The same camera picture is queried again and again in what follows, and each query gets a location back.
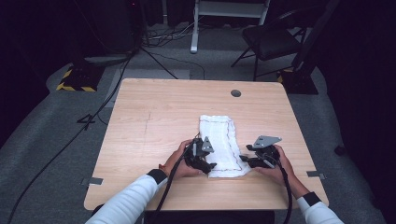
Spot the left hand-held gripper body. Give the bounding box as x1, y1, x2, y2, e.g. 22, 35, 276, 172
184, 135, 215, 174

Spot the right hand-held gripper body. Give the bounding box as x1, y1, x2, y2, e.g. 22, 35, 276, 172
246, 135, 283, 169

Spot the white towel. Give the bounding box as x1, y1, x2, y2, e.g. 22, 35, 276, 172
199, 114, 252, 179

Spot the person's left hand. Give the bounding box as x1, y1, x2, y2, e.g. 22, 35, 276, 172
162, 139, 204, 180

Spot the person's right hand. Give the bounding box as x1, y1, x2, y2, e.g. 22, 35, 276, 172
254, 145, 297, 189

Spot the person's dark lap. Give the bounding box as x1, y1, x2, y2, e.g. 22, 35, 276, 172
92, 203, 276, 224

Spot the grey tape strip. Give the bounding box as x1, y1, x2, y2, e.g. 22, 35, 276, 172
306, 170, 327, 180
81, 176, 104, 187

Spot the black yellow striped stand base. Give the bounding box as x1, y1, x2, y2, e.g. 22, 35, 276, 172
55, 63, 106, 92
276, 66, 319, 95

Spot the black tripod leg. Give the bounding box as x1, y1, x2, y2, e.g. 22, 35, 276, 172
139, 46, 179, 80

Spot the black folding chair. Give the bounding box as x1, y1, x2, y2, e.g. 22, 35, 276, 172
231, 8, 307, 82

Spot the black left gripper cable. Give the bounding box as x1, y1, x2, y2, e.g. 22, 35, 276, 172
153, 155, 189, 224

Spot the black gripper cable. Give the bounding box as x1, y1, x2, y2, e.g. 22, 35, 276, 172
274, 158, 293, 224
153, 155, 189, 224

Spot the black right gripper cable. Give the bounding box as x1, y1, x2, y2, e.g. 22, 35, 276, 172
274, 158, 293, 224

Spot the thin black floor cable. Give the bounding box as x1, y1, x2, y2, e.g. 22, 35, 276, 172
148, 50, 206, 80

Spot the white metal stand frame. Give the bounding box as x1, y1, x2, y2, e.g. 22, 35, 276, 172
190, 0, 271, 54

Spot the bundle of floor cables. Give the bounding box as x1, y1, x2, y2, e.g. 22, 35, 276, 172
143, 18, 200, 49

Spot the black slanted stand post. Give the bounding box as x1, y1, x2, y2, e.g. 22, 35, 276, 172
292, 0, 340, 71

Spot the long black floor cable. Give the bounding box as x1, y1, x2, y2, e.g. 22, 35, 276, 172
7, 54, 134, 224

